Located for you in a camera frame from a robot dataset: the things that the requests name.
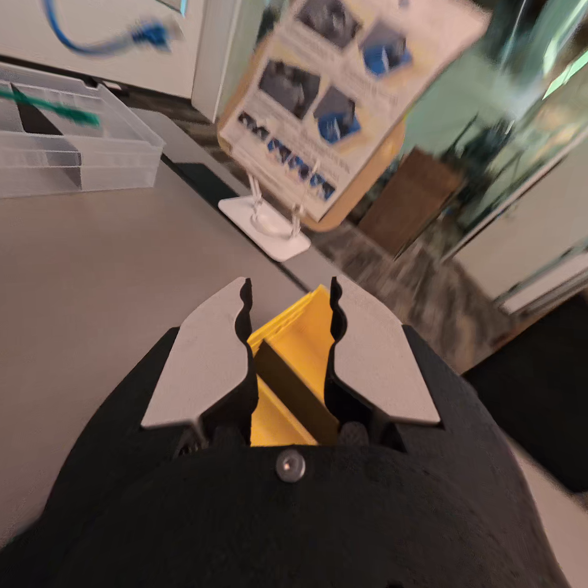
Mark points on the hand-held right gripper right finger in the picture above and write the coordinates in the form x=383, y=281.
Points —
x=381, y=367

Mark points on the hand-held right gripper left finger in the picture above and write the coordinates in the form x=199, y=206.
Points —
x=202, y=363

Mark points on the yellow plastic bin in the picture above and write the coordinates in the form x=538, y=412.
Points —
x=298, y=330

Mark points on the clear plastic bin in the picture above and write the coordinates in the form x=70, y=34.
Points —
x=119, y=151

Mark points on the black divider panel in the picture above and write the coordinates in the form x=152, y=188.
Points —
x=39, y=121
x=294, y=390

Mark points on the white sheet stand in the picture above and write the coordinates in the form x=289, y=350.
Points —
x=280, y=243

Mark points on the black chair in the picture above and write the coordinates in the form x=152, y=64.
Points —
x=528, y=390

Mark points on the instruction sheet on wooden board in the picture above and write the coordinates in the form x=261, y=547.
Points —
x=321, y=92

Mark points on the brown wooden post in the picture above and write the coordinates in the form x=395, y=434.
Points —
x=409, y=202

